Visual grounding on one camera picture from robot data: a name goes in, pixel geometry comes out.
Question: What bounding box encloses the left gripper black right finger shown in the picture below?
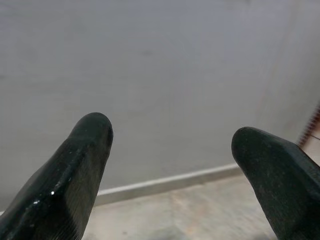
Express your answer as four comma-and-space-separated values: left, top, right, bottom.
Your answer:
230, 126, 320, 240

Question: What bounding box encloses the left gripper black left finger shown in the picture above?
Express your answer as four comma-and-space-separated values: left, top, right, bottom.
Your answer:
0, 112, 114, 240

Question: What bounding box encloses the brown brick-pattern trim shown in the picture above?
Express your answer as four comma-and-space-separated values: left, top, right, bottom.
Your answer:
296, 99, 320, 149

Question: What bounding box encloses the white baseboard strip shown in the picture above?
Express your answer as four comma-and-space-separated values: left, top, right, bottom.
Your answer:
95, 162, 241, 207

